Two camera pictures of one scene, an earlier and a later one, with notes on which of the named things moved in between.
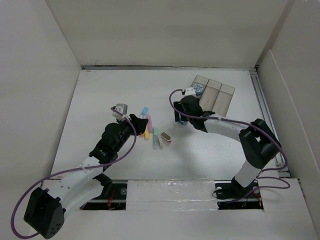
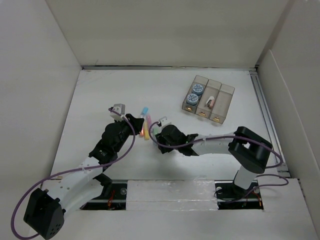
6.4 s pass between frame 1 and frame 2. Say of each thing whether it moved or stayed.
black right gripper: moved
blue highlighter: stayed
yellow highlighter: stayed
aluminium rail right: stayed
